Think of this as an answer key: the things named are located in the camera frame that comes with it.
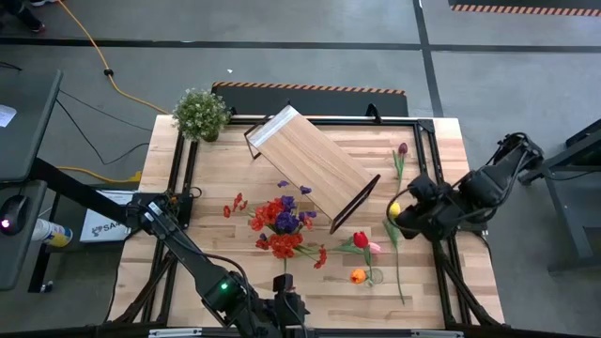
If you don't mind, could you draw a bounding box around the black aluminium table frame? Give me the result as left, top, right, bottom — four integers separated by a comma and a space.
105, 115, 501, 338

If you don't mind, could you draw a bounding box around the purple flower bunch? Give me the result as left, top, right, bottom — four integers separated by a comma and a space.
257, 179, 318, 243

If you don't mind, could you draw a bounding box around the white printed box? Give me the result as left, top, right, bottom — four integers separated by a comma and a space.
78, 190, 135, 244

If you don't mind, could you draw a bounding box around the potted green plant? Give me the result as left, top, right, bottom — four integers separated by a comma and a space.
171, 87, 232, 144

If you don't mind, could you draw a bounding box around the wooden shelf black metal frame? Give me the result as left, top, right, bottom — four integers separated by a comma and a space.
242, 103, 382, 235

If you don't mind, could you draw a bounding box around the black hazard-striped floor mat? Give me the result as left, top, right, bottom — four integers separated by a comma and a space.
210, 81, 409, 118
448, 0, 601, 18

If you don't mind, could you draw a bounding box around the dark maroon tulip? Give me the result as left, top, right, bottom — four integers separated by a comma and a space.
392, 142, 409, 189

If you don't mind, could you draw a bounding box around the large red flower bunch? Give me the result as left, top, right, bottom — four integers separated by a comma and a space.
254, 216, 330, 276

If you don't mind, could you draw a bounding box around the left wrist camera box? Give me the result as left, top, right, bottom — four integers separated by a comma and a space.
272, 273, 296, 295

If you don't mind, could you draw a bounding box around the small red flower bunch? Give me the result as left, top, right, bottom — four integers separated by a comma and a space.
222, 191, 286, 234

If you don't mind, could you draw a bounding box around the red tulip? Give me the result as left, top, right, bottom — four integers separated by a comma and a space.
351, 230, 376, 282

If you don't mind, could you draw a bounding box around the orange tulip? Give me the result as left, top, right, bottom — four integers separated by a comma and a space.
349, 268, 375, 286

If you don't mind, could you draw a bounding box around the silver aluminium bar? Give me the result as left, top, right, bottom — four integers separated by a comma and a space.
148, 328, 203, 338
410, 330, 464, 338

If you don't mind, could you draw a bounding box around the black desk frame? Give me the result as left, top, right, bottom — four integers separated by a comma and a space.
516, 116, 601, 274

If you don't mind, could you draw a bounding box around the short glass vase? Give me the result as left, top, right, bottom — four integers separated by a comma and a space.
363, 266, 385, 287

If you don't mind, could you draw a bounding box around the black keyboard tray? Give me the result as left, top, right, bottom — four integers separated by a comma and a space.
0, 180, 48, 291

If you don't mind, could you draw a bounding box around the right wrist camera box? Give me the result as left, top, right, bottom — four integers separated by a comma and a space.
407, 173, 439, 198

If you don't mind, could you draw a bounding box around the pink tulip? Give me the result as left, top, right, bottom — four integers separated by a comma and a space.
328, 236, 382, 257

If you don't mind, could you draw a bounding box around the black computer mouse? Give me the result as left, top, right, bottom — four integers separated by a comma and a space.
0, 194, 29, 236

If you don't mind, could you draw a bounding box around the yellow tulip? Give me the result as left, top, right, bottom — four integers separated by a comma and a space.
382, 201, 406, 306

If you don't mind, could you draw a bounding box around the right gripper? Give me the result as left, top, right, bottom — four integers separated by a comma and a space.
397, 186, 467, 241

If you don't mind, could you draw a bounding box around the black floor cable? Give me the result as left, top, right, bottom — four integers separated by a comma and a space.
54, 98, 151, 166
58, 88, 155, 132

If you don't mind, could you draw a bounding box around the white yellow spray can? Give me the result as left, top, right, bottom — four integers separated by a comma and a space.
30, 218, 74, 249

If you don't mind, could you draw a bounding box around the white paper sheet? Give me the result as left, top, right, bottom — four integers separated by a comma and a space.
0, 103, 18, 129

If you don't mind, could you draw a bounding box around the black desk leg beam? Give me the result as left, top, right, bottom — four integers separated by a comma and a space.
30, 157, 142, 226

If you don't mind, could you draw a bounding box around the black desk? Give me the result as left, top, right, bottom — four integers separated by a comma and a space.
0, 69, 64, 184

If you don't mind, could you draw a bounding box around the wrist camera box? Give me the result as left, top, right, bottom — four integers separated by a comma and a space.
407, 173, 439, 198
272, 273, 296, 295

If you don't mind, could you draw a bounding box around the person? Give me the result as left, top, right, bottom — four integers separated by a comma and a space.
0, 0, 60, 34

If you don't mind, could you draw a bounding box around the yellow extension cable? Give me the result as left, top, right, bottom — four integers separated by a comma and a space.
55, 0, 171, 115
55, 166, 143, 184

